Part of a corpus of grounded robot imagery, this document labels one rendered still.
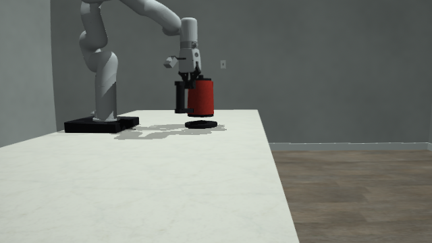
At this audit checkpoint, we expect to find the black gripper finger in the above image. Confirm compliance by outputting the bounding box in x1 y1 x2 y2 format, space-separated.
178 72 190 89
190 62 201 89

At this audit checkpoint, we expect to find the red kettle with black handle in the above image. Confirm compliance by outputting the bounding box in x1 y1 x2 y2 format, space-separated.
175 75 214 117

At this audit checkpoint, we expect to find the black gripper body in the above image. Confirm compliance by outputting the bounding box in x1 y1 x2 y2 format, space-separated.
179 48 201 73

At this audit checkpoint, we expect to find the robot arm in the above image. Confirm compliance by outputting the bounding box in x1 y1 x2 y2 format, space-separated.
79 0 198 122

